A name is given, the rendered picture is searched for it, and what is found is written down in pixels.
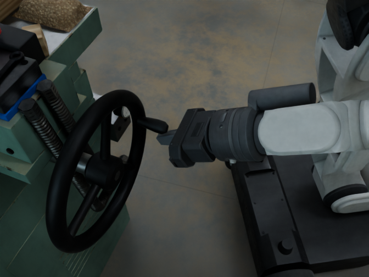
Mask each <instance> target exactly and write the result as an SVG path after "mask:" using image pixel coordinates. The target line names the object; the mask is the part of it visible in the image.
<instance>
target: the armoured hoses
mask: <svg viewBox="0 0 369 277"><path fill-rule="evenodd" d="M36 91H37V92H38V93H39V94H40V95H41V96H42V97H43V100H45V103H47V105H48V108H50V111H52V113H53V115H54V117H55V118H56V120H57V121H58V123H59V124H60V126H61V128H62V129H63V130H64V132H65V133H66V135H67V136H69V133H70V132H71V130H72V129H73V127H74V126H75V124H76V121H75V120H74V118H73V117H72V115H71V114H70V112H69V110H68V108H67V106H66V105H65V103H64V101H63V100H62V98H61V96H60V95H59V92H58V90H57V88H56V87H55V85H54V83H53V82H52V81H51V80H48V79H45V80H42V81H40V82H38V84H37V85H36ZM18 108H19V110H20V111H21V112H22V114H24V116H25V117H26V119H27V120H28V122H29V123H30V125H32V128H33V129H34V130H35V132H36V133H37V135H38V136H39V138H40V139H41V140H42V142H43V143H44V144H45V146H46V147H47V148H48V150H49V151H50V153H51V154H52V156H53V157H54V158H55V160H57V158H58V156H59V153H60V151H61V149H62V147H63V145H64V144H63V143H62V141H61V140H60V138H59V136H58V135H57V133H56V132H55V131H54V129H53V128H52V126H51V124H50V123H49V121H48V120H47V118H46V116H45V115H44V113H43V111H42V110H41V108H40V107H39V105H38V104H37V102H36V101H35V100H34V99H33V98H26V99H24V100H22V101H21V102H20V103H19V106H18ZM84 152H85V153H87V154H90V155H93V154H94V153H93V150H92V149H91V147H90V145H89V144H87V146H86V147H85V150H84ZM119 158H121V159H122V161H123V163H124V164H126V163H127V161H128V156H126V155H121V156H120V157H119ZM72 183H73V184H74V186H75V187H76V188H77V190H78V192H79V193H80V194H81V196H82V197H83V198H84V197H85V195H86V193H87V192H88V190H89V188H90V185H89V184H88V183H87V182H86V179H85V177H84V175H83V174H81V173H79V172H75V173H74V177H73V179H72ZM115 189H116V188H114V189H113V190H111V191H106V190H104V189H103V190H102V192H101V193H100V195H99V197H96V199H95V200H94V202H93V204H92V205H91V207H90V208H91V209H92V210H93V211H95V212H101V211H102V210H103V209H104V208H105V206H106V205H107V203H108V201H109V199H110V197H111V194H112V193H113V191H115Z"/></svg>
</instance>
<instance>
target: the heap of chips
mask: <svg viewBox="0 0 369 277"><path fill-rule="evenodd" d="M92 8H93V7H89V6H86V5H82V3H81V2H80V1H79V0H23V1H22V2H21V3H20V5H19V10H18V11H17V12H16V13H14V14H13V15H12V16H13V17H15V18H19V19H23V20H27V21H30V22H33V23H37V24H41V25H45V26H49V27H52V28H55V29H59V30H63V31H67V32H70V31H71V30H72V29H73V28H74V27H75V26H76V25H77V24H78V23H79V22H80V21H81V20H82V19H83V18H84V16H85V15H86V14H87V13H88V12H89V11H90V10H91V9H92Z"/></svg>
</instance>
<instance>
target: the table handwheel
mask: <svg viewBox="0 0 369 277"><path fill-rule="evenodd" d="M122 106H124V107H126V108H127V109H128V110H129V112H130V114H131V118H132V142H131V148H130V154H129V157H128V161H127V163H126V164H124V163H123V161H122V159H121V158H119V157H116V156H113V155H111V154H110V134H111V115H112V111H114V110H115V109H116V108H119V107H122ZM139 116H142V117H146V114H145V110H144V106H143V104H142V102H141V100H140V99H139V98H138V96H137V95H135V94H134V93H133V92H131V91H128V90H114V91H111V92H108V93H106V94H104V95H103V96H102V97H100V98H98V99H97V100H96V101H95V102H94V103H93V104H92V105H91V106H90V107H89V108H88V109H87V110H86V111H85V112H84V113H83V114H82V116H81V117H80V118H79V120H78V121H77V123H76V124H75V126H74V127H73V129H72V130H71V132H70V133H69V136H68V137H67V139H66V141H65V143H64V145H63V147H62V149H61V151H60V153H59V156H58V158H57V160H55V158H54V157H52V158H51V159H50V162H52V163H55V166H54V169H53V172H52V176H51V180H50V182H49V187H48V192H47V199H46V227H47V232H48V235H49V238H50V240H51V242H52V244H53V245H54V246H55V247H56V248H57V249H58V250H60V251H62V252H65V253H79V252H82V251H84V250H86V249H88V248H90V247H91V246H92V245H94V244H95V243H96V242H97V241H98V240H99V239H100V238H101V237H102V236H103V235H104V234H105V233H106V232H107V231H108V229H109V228H110V227H111V225H112V224H113V222H114V221H115V219H116V218H117V217H118V215H119V213H120V212H121V210H122V208H123V206H124V204H125V202H126V201H127V198H128V196H129V194H130V192H131V190H132V187H133V185H134V183H135V180H136V177H137V174H138V171H139V168H140V165H141V161H142V157H143V152H144V147H145V142H146V132H147V129H146V128H144V127H142V126H140V125H138V124H137V119H138V117H139ZM100 124H101V140H100V151H99V152H97V153H95V154H93V155H90V154H87V153H85V152H84V150H85V147H86V146H87V144H88V142H89V140H90V138H91V137H92V135H93V134H94V132H95V131H96V129H97V127H99V125H100ZM75 172H79V173H81V174H84V175H85V179H86V182H87V183H88V184H91V186H90V188H89V190H88V192H87V193H86V195H85V197H84V199H83V201H82V203H81V205H80V207H79V209H78V211H77V212H76V214H75V216H74V217H73V219H72V221H71V223H70V224H69V226H67V222H66V208H67V202H68V196H69V191H70V186H71V183H72V179H73V177H74V173H75ZM117 185H119V186H118V188H117V190H116V192H115V194H114V196H113V198H112V199H111V201H110V203H109V204H108V206H107V208H106V209H105V211H104V212H103V214H102V215H101V216H100V217H99V219H98V220H97V221H96V222H95V223H94V224H93V225H92V226H91V227H90V228H89V229H88V230H86V231H85V232H84V233H82V234H80V235H77V236H76V234H77V232H78V230H79V228H80V226H81V224H82V222H83V220H84V218H85V216H86V214H87V212H88V211H89V209H90V207H91V205H92V204H93V202H94V200H95V199H96V197H97V195H98V194H99V192H100V190H101V189H104V190H106V191H111V190H113V189H114V188H116V187H117Z"/></svg>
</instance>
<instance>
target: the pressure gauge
mask: <svg viewBox="0 0 369 277"><path fill-rule="evenodd" d="M113 113H114V114H115V115H117V116H119V117H120V118H125V119H126V118H128V117H129V116H130V112H129V110H128V109H127V108H126V107H124V106H122V107H119V108H116V109H115V110H114V111H113Z"/></svg>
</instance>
